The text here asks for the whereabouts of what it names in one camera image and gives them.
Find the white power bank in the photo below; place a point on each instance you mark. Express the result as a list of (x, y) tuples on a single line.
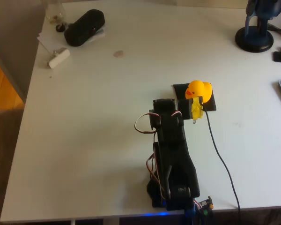
[(59, 58)]

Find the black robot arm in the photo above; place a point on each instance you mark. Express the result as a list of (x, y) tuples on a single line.
[(175, 164)]

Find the yellow rubber duck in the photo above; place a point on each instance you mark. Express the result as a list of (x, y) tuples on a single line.
[(199, 90)]

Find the black camera with yellow tape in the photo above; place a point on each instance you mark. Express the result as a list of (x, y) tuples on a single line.
[(196, 111)]

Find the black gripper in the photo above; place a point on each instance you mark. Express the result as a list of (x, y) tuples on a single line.
[(164, 103)]

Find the small black round cap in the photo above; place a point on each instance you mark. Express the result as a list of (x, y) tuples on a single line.
[(60, 27)]

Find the black fabric case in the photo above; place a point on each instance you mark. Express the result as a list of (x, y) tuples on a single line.
[(84, 28)]

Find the blue table clamp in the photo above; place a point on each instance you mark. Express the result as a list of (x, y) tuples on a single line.
[(190, 212)]

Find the black square mat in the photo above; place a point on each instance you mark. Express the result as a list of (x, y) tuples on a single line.
[(179, 90)]

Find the small controller board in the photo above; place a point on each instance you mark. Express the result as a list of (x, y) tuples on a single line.
[(204, 206)]

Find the white paper sheets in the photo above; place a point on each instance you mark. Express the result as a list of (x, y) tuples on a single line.
[(49, 38)]

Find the blue microphone on black base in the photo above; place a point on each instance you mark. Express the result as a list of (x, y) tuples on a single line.
[(254, 39)]

